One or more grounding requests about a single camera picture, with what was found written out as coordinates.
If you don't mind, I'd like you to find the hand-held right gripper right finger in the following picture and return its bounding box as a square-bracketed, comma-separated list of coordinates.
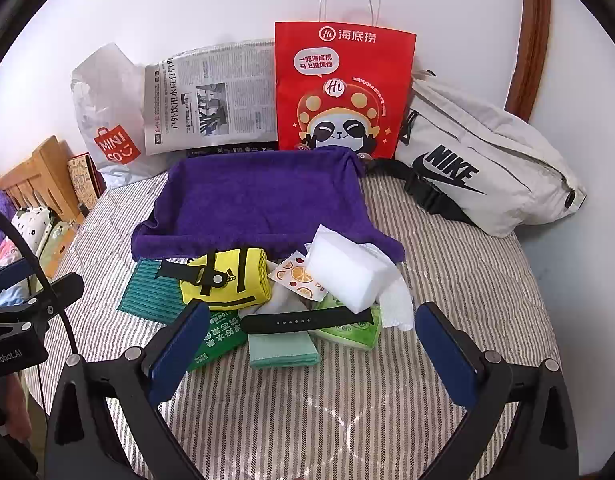
[415, 301, 581, 480]

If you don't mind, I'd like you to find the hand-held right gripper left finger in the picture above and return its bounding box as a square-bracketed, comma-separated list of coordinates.
[44, 301, 223, 480]

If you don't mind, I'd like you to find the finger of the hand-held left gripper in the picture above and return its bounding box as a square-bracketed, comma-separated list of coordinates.
[0, 258, 40, 293]
[30, 272, 85, 318]

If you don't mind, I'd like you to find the dark green packet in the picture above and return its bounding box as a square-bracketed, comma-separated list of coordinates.
[186, 310, 248, 373]

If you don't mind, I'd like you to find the teal striped cloth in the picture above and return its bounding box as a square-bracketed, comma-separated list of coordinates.
[116, 258, 190, 323]

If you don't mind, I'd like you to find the white paper towel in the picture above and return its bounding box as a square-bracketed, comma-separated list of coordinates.
[360, 242, 415, 333]

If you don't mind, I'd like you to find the yellow pouch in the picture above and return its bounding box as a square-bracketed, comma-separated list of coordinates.
[154, 246, 274, 311]

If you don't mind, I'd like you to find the green wet wipes pack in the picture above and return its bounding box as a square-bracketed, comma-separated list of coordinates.
[307, 295, 383, 351]

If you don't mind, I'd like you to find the mint green cloth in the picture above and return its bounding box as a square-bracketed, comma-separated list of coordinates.
[247, 332, 321, 368]

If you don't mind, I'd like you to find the black watch strap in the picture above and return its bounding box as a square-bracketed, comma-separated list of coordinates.
[241, 308, 374, 335]

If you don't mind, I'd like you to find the white sponge block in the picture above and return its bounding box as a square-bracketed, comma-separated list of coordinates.
[306, 225, 388, 316]

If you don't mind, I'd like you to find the fruit print packet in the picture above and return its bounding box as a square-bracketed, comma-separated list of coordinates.
[267, 255, 328, 301]

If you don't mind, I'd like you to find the purple towel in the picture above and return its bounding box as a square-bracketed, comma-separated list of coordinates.
[131, 145, 405, 266]

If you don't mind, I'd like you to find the person's left hand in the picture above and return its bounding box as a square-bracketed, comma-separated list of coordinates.
[0, 375, 32, 441]

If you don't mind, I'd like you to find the green patterned pillow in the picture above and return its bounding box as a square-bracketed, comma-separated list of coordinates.
[37, 220, 80, 281]

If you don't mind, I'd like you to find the wooden headboard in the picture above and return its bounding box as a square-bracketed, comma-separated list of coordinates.
[0, 135, 88, 226]

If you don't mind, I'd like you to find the patterned box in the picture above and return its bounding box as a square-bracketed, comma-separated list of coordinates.
[67, 154, 108, 211]

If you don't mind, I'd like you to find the striped bed mattress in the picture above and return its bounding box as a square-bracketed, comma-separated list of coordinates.
[24, 160, 588, 480]

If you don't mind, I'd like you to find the white plastic bag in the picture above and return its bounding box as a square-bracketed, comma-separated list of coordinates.
[70, 42, 160, 191]

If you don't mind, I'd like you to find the black box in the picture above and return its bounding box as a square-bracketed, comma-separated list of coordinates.
[186, 142, 279, 158]

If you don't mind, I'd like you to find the white waist bag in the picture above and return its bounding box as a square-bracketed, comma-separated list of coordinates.
[365, 69, 587, 238]

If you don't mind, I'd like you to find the newspaper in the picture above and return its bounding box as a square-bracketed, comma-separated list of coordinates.
[144, 45, 279, 156]

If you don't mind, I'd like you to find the red paper bag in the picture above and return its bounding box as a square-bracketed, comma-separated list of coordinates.
[274, 0, 417, 161]

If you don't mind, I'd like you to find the black cable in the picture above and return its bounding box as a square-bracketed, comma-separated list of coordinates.
[0, 202, 80, 361]

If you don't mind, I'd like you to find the wooden door frame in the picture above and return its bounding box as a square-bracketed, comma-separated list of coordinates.
[505, 0, 553, 118]

